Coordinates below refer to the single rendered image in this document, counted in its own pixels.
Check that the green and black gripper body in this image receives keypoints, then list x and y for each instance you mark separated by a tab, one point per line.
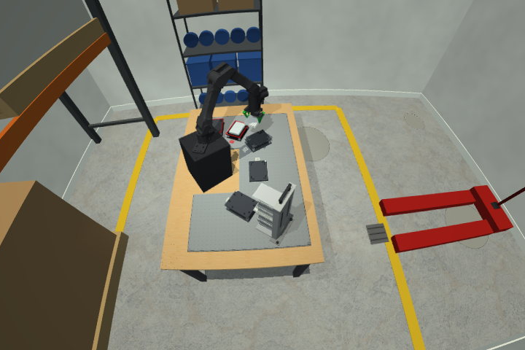
252	108

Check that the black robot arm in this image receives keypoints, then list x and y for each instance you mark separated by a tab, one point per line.
218	78

